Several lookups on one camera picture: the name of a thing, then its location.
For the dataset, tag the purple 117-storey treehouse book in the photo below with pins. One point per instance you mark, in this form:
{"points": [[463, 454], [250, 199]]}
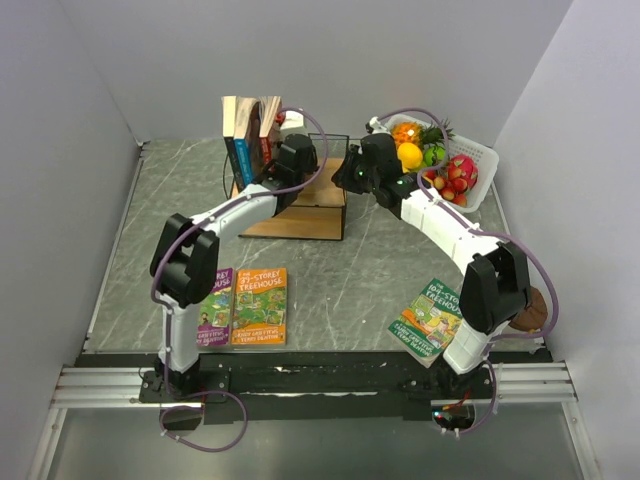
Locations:
{"points": [[216, 311]]}

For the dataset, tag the pink dragon fruit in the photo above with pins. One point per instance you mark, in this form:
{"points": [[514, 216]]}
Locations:
{"points": [[462, 173]]}

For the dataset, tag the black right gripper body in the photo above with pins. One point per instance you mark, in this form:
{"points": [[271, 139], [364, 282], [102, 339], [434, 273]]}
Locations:
{"points": [[355, 178]]}

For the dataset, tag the green 104-storey treehouse book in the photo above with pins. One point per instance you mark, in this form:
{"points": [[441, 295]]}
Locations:
{"points": [[428, 325]]}

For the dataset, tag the blue comic cover book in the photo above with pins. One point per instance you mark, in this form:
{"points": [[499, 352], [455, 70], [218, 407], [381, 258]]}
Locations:
{"points": [[247, 123]]}

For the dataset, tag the orange round fruit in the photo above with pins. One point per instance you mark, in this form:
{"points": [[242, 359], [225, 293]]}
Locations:
{"points": [[410, 156]]}

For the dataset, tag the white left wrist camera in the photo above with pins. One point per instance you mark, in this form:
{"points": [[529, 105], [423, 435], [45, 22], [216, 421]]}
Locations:
{"points": [[291, 122]]}

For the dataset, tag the orange spiky fruit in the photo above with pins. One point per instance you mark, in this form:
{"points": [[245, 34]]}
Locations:
{"points": [[407, 132]]}

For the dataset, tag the brown round object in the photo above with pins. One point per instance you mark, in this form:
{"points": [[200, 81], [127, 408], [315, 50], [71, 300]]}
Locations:
{"points": [[534, 316]]}

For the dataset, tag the wooden two-tier metal shelf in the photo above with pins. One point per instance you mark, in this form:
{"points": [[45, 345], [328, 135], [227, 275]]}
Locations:
{"points": [[319, 212]]}

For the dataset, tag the dark grey cover book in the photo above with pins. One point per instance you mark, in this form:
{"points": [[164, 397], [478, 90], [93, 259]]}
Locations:
{"points": [[229, 107]]}

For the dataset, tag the red 13-storey treehouse book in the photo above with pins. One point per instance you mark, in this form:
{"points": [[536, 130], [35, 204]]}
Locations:
{"points": [[269, 131]]}

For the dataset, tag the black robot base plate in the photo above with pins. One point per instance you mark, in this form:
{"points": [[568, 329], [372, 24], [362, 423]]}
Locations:
{"points": [[229, 387]]}

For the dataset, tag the white plastic fruit basket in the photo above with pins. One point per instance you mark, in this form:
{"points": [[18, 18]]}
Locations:
{"points": [[441, 133]]}

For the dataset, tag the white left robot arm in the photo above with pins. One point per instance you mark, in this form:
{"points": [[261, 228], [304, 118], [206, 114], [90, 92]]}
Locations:
{"points": [[185, 262]]}

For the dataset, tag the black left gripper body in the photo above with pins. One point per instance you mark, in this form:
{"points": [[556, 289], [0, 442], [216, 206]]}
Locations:
{"points": [[309, 171]]}

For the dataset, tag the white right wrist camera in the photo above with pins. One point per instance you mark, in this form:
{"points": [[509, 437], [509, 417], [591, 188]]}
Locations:
{"points": [[377, 126]]}

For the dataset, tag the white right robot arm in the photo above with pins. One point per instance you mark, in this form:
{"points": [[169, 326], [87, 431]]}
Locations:
{"points": [[496, 282]]}

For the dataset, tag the green apple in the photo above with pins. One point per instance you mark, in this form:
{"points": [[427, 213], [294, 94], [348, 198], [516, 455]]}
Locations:
{"points": [[434, 156]]}

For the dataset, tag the orange 39-storey treehouse book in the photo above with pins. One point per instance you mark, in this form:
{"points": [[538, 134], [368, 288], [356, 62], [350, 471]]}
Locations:
{"points": [[260, 307]]}

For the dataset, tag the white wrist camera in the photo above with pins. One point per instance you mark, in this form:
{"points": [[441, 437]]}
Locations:
{"points": [[291, 122], [377, 126]]}

